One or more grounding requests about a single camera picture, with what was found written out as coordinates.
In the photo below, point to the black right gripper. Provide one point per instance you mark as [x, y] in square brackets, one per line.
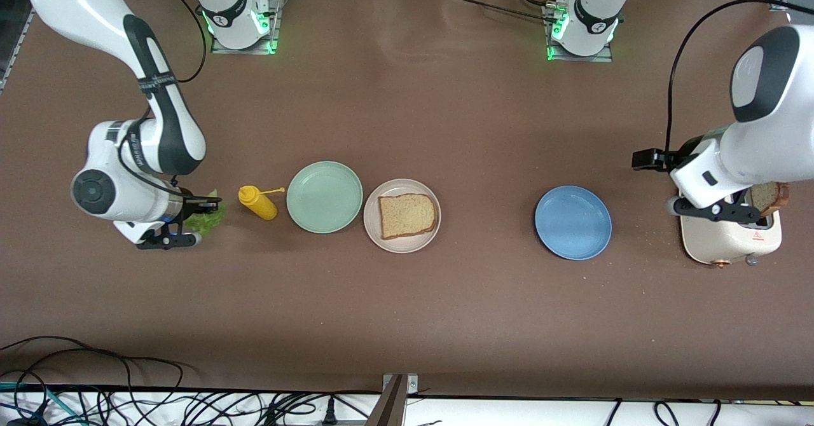
[189, 208]

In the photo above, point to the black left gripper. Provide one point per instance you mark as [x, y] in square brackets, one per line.
[686, 153]

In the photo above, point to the green lettuce leaf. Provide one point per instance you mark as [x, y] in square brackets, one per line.
[210, 222]

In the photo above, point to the yellow squeeze bottle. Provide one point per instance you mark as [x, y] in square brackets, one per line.
[259, 205]

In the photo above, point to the brown bread slice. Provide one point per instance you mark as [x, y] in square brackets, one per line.
[772, 197]
[407, 216]

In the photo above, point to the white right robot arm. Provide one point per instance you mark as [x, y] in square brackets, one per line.
[76, 6]

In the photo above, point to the blue plate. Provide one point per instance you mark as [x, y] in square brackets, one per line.
[572, 222]

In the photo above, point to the mint green plate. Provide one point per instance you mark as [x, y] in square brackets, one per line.
[324, 197]

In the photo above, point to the beige plate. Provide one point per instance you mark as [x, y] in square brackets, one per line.
[407, 185]

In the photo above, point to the white toaster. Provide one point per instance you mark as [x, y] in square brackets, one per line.
[718, 241]

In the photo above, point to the black power plug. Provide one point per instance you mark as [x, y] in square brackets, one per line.
[329, 413]

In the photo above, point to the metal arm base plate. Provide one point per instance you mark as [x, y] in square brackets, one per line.
[604, 59]
[276, 32]

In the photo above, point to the grey metal post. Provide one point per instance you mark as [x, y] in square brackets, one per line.
[389, 407]

